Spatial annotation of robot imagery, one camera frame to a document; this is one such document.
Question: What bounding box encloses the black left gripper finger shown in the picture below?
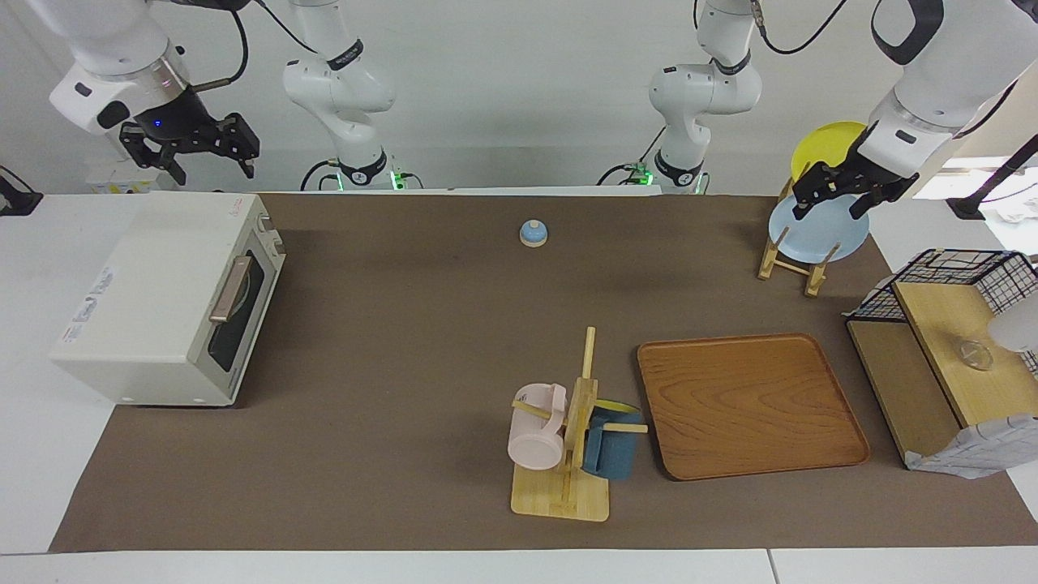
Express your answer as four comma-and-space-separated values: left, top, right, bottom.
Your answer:
792, 161, 856, 222
847, 188, 894, 221

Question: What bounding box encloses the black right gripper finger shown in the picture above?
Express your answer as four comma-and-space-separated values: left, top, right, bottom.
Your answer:
119, 122, 188, 187
212, 113, 261, 180

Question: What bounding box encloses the white toaster oven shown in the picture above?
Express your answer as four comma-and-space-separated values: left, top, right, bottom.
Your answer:
49, 191, 287, 408

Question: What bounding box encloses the light blue plate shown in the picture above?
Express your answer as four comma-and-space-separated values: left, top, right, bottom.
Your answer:
767, 193, 871, 264

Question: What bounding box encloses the yellow plate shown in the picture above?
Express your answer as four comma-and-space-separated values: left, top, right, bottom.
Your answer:
790, 121, 869, 184

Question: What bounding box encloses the white box with label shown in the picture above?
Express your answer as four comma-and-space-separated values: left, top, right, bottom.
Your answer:
84, 157, 156, 195

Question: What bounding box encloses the wooden plate rack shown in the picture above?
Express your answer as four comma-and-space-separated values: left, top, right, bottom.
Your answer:
757, 178, 843, 298

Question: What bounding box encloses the black stand pole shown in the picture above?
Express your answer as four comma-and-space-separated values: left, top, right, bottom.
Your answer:
946, 133, 1038, 222

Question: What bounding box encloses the small clear glass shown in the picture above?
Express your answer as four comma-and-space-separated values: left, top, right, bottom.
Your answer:
960, 338, 996, 372

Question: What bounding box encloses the blurred white object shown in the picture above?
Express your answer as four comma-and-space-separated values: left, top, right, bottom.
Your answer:
987, 300, 1038, 378

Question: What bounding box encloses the brown wooden tray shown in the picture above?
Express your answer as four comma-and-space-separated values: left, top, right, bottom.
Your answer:
636, 333, 872, 483

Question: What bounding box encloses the brown table mat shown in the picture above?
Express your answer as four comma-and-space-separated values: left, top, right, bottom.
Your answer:
49, 193, 1038, 554

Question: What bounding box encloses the grey quilted cloth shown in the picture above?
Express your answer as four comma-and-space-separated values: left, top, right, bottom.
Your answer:
903, 413, 1038, 480

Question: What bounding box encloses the dark blue mug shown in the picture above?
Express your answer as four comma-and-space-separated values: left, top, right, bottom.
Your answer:
581, 398, 644, 481

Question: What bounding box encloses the pink mug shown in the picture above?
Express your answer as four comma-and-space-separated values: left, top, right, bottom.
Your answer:
507, 383, 569, 472

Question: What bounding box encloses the wooden mug tree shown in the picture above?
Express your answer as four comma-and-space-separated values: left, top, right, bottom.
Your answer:
510, 326, 650, 523

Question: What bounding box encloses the black right arm base cable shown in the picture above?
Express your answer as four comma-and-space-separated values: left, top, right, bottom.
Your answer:
299, 157, 343, 192

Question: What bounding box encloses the black arm base cable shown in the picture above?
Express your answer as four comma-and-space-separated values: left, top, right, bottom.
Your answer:
299, 157, 343, 192
597, 126, 667, 187

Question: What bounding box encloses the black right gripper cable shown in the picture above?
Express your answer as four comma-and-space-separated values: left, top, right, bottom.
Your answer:
190, 6, 250, 92

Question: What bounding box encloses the black clamp mount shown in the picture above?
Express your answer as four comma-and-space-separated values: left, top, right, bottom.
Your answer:
0, 165, 44, 217

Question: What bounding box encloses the black wire basket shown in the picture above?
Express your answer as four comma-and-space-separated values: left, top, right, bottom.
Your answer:
850, 248, 1038, 325

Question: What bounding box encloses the black left arm base cable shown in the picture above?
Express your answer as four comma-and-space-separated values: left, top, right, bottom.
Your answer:
597, 126, 667, 187

